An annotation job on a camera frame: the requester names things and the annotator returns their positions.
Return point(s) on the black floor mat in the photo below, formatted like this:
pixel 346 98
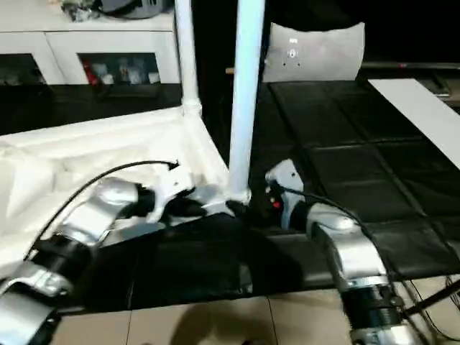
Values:
pixel 341 143

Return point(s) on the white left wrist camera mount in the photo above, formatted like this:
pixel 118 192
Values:
pixel 172 187

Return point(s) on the white plastic table leg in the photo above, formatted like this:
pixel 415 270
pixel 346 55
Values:
pixel 248 90
pixel 188 54

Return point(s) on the grey round bag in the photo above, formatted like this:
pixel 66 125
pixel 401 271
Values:
pixel 136 7

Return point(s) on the black metal stand leg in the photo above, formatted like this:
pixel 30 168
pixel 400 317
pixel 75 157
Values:
pixel 435 300

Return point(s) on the white glass-door cabinet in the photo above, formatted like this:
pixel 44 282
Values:
pixel 90 43

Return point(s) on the white plastic table top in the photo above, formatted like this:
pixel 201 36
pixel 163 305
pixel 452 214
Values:
pixel 72 151

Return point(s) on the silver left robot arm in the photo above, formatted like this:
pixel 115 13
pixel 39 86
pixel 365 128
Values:
pixel 90 215

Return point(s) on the grey printed cushion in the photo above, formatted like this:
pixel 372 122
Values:
pixel 316 54

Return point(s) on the white flat panel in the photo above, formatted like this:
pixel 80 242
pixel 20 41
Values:
pixel 424 115

